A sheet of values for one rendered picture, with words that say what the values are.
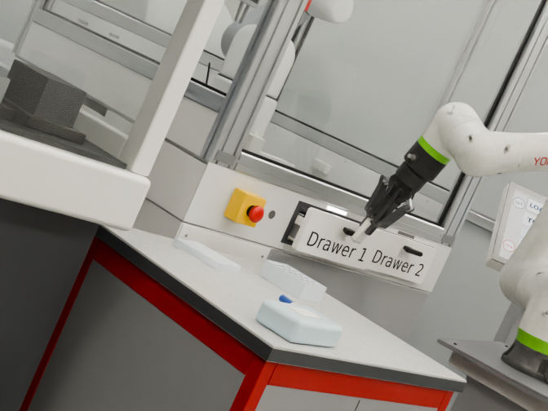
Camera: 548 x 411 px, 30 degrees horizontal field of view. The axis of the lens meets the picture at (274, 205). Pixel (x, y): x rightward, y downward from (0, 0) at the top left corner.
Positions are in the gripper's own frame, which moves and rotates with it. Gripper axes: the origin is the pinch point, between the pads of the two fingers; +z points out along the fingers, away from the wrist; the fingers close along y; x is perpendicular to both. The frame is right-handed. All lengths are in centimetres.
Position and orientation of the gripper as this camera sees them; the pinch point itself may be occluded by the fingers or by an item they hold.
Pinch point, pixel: (364, 231)
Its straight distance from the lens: 254.4
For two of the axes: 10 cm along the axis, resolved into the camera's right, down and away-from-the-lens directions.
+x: 6.5, 2.2, 7.2
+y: 4.6, 6.5, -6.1
